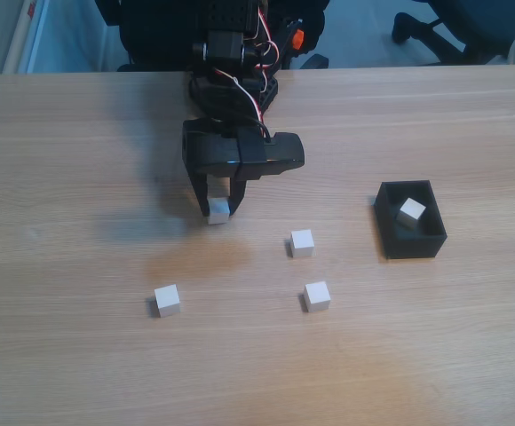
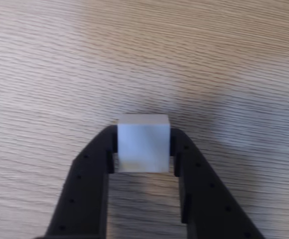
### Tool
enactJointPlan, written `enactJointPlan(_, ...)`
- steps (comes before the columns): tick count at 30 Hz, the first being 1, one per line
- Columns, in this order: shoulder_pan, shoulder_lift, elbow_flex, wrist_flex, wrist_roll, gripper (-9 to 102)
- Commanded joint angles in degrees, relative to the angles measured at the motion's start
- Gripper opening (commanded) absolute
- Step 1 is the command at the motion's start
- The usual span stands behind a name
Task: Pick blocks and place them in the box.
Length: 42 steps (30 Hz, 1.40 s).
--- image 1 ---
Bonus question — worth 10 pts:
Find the white foam cube block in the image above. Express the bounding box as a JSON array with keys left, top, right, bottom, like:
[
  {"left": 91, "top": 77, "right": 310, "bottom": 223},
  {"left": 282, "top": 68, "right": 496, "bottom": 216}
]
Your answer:
[
  {"left": 289, "top": 229, "right": 316, "bottom": 259},
  {"left": 302, "top": 280, "right": 332, "bottom": 313},
  {"left": 206, "top": 197, "right": 231, "bottom": 225},
  {"left": 395, "top": 197, "right": 427, "bottom": 231},
  {"left": 153, "top": 283, "right": 182, "bottom": 319}
]

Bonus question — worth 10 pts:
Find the black open box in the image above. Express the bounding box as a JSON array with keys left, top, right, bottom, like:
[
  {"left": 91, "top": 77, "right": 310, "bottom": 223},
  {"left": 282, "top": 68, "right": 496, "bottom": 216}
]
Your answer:
[{"left": 374, "top": 179, "right": 448, "bottom": 261}]

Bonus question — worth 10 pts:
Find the black orange table clamp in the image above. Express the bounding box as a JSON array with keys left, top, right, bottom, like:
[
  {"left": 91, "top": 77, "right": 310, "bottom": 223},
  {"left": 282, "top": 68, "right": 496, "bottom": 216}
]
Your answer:
[{"left": 283, "top": 17, "right": 307, "bottom": 57}]

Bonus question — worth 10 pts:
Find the white panel board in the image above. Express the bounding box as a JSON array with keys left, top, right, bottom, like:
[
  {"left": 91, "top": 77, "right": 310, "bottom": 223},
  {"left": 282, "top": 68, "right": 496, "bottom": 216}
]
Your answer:
[{"left": 1, "top": 0, "right": 52, "bottom": 75}]

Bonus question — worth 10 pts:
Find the blue seat office chair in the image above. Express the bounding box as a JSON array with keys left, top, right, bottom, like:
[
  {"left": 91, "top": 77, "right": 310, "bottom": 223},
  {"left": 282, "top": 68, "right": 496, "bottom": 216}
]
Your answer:
[{"left": 392, "top": 0, "right": 515, "bottom": 67}]

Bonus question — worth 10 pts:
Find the red white servo cable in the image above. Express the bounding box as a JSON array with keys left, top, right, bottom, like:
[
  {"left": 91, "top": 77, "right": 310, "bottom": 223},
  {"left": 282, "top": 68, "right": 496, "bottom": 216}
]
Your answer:
[{"left": 212, "top": 8, "right": 285, "bottom": 134}]

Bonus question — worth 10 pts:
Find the black oval camera box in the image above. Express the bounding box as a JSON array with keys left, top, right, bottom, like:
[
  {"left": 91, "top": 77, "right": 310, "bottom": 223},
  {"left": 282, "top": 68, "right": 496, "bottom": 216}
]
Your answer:
[{"left": 181, "top": 126, "right": 306, "bottom": 182}]

